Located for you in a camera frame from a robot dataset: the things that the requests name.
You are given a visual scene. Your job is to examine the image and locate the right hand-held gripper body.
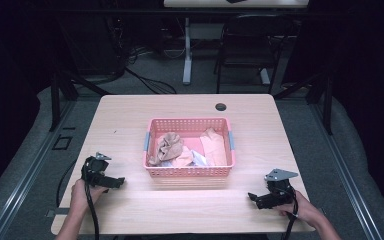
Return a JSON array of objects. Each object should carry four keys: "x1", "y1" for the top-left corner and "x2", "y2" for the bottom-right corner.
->
[{"x1": 263, "y1": 168, "x2": 297, "y2": 208}]

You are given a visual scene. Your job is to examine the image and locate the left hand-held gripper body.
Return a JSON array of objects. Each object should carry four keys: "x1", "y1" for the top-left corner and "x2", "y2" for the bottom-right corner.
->
[{"x1": 81, "y1": 152, "x2": 112, "y2": 188}]

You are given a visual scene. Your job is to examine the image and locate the person's left hand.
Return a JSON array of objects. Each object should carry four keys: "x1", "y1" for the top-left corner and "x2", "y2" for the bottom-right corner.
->
[{"x1": 70, "y1": 178, "x2": 110, "y2": 215}]

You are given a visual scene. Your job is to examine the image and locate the person's right hand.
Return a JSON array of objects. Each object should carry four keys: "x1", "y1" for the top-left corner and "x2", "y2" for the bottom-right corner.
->
[{"x1": 274, "y1": 189, "x2": 327, "y2": 228}]

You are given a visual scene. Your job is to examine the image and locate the grey tape strip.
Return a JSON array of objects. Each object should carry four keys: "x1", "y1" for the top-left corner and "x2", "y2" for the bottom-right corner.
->
[{"x1": 45, "y1": 207, "x2": 72, "y2": 219}]

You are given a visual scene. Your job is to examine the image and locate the crumpled beige cloth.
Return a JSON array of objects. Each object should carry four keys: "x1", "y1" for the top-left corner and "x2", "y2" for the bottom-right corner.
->
[{"x1": 147, "y1": 131, "x2": 185, "y2": 167}]

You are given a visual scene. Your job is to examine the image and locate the flat pink paper sheet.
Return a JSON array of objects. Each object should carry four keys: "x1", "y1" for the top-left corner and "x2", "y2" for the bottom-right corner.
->
[{"x1": 199, "y1": 127, "x2": 229, "y2": 167}]

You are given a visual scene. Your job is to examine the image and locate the small crumpled pink paper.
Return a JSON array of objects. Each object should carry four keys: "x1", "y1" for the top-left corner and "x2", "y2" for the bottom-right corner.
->
[{"x1": 170, "y1": 145, "x2": 195, "y2": 168}]

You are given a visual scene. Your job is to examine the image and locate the crumpled white paper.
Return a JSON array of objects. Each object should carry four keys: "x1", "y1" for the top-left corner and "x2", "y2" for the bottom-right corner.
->
[{"x1": 191, "y1": 149, "x2": 210, "y2": 167}]

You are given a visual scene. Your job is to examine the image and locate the pink plastic basket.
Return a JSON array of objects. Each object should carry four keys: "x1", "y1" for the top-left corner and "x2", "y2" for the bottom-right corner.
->
[{"x1": 142, "y1": 116, "x2": 237, "y2": 179}]

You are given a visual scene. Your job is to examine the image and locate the black metal stand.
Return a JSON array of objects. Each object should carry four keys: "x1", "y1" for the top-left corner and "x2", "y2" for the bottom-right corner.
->
[
  {"x1": 48, "y1": 64, "x2": 112, "y2": 133},
  {"x1": 273, "y1": 70, "x2": 335, "y2": 136}
]

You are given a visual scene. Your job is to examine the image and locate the black chair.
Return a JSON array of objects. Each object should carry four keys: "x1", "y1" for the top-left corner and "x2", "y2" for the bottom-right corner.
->
[{"x1": 214, "y1": 13, "x2": 295, "y2": 95}]

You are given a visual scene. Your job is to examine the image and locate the white background desk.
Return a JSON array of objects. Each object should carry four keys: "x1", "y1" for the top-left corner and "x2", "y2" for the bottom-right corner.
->
[{"x1": 163, "y1": 0, "x2": 310, "y2": 86}]

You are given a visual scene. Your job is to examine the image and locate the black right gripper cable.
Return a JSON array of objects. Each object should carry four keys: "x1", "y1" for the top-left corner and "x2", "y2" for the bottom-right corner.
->
[{"x1": 280, "y1": 187, "x2": 300, "y2": 240}]

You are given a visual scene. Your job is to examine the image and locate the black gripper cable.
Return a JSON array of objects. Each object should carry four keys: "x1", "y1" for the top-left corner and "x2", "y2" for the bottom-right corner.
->
[
  {"x1": 280, "y1": 187, "x2": 300, "y2": 240},
  {"x1": 84, "y1": 182, "x2": 101, "y2": 240}
]

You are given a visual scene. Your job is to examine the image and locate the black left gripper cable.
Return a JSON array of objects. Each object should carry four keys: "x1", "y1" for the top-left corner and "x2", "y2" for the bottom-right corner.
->
[{"x1": 84, "y1": 182, "x2": 101, "y2": 240}]

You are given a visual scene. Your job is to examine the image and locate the thin black hanging cable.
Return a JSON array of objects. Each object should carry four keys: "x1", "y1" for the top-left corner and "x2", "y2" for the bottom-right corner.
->
[{"x1": 55, "y1": 159, "x2": 78, "y2": 208}]

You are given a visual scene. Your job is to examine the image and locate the aluminium floor rail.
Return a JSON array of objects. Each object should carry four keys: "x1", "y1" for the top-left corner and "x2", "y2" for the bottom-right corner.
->
[
  {"x1": 309, "y1": 99, "x2": 384, "y2": 240},
  {"x1": 0, "y1": 99, "x2": 78, "y2": 240}
]

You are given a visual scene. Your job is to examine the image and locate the black floor cables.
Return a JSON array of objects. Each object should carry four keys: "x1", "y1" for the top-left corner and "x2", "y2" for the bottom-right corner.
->
[{"x1": 123, "y1": 64, "x2": 178, "y2": 96}]

